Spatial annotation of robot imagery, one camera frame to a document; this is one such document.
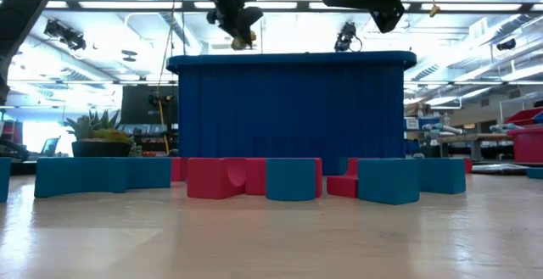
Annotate open laptop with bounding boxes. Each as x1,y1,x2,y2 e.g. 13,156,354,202
41,136,62,157

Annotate wooden background table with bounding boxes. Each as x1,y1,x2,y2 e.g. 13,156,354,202
436,132,515,161

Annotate dark grey slotted rail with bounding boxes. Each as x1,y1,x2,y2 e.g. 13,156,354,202
470,163,532,176

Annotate blue plastic bin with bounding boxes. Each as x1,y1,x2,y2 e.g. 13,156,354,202
165,50,418,176

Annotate black ceiling camera mount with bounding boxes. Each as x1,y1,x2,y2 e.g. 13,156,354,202
333,21,364,53

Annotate overhead light bar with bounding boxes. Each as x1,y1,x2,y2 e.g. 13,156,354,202
42,0,543,14

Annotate black ceiling box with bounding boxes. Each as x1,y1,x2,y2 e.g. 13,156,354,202
495,37,517,53

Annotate blue half-round block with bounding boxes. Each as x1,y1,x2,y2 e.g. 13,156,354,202
265,158,317,203

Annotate black monitor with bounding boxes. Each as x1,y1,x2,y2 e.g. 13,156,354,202
120,84,180,126

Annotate potted succulent plant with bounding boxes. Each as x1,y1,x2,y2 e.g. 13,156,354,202
64,109,137,159

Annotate red plastic crate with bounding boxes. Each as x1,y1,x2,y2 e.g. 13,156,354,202
503,107,543,165

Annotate red cube block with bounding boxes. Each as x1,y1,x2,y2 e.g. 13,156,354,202
170,157,188,183

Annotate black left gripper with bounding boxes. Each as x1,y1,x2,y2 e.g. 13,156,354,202
190,0,264,51

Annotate thin hanging cords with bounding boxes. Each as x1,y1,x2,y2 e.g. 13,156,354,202
155,0,188,157

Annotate blue background box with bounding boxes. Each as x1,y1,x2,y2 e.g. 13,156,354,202
406,115,441,131

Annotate pale blue background machine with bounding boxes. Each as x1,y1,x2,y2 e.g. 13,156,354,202
421,121,464,141

